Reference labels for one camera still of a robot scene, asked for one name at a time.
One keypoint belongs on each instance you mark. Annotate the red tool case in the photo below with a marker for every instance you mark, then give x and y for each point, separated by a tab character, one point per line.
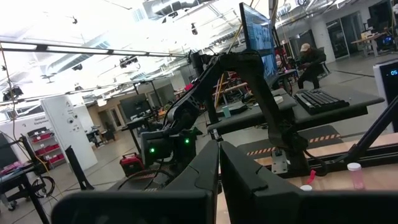
132	164

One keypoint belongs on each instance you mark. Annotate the person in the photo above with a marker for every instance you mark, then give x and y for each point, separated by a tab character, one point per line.
311	62

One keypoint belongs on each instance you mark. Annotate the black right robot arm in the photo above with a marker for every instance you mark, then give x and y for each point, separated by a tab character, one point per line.
248	71

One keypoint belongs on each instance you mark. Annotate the black keyboard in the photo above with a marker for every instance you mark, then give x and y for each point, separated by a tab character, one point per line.
320	101

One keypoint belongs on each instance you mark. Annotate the black frame rail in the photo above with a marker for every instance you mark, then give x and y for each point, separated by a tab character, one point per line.
385	154

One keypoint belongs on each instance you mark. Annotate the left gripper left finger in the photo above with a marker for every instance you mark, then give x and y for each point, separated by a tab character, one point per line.
199	174

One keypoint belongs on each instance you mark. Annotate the wooden desk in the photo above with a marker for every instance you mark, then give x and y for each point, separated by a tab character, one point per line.
370	39

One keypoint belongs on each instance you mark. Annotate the dark wall screen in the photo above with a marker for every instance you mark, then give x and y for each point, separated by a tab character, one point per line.
135	105

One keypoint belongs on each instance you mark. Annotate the black frame strut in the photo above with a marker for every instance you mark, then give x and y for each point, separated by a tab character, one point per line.
373	132

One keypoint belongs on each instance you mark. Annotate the overhead light bar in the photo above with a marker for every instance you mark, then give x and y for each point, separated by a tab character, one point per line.
77	49

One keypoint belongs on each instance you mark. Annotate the black camera on bar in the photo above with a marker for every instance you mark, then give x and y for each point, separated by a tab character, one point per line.
128	61

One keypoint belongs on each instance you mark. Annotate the black desk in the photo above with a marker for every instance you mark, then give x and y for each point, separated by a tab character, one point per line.
248	118

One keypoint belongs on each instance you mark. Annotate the white device with blue display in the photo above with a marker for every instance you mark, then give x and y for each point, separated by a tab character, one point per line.
381	93

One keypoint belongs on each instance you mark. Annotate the black mat with orange stripes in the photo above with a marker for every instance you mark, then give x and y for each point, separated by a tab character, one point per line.
320	132

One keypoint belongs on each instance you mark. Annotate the white arm base bracket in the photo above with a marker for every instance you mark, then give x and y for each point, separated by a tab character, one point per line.
279	163

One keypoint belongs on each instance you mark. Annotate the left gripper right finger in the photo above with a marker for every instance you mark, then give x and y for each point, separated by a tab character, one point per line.
248	193

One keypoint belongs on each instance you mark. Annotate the large computer monitor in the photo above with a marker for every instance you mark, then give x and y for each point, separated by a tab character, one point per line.
258	37

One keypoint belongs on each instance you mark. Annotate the red tag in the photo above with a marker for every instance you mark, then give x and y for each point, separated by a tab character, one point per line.
311	176

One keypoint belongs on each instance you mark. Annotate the teal cup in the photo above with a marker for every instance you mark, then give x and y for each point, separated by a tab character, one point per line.
227	112

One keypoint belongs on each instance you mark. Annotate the black floor stand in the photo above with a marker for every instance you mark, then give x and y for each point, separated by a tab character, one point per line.
77	171

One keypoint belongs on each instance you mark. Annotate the shelf with red bins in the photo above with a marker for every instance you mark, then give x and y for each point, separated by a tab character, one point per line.
46	149

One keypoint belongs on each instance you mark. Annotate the pink medicine bottle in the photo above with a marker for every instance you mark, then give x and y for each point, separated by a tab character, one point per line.
356	177

